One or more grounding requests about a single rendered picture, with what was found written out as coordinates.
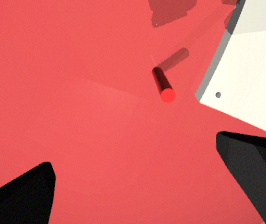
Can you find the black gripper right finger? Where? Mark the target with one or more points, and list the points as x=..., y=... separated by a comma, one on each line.
x=245, y=157

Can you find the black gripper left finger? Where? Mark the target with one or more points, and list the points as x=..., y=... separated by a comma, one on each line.
x=29, y=198

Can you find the red peg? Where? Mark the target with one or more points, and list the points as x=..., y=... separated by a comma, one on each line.
x=166, y=90

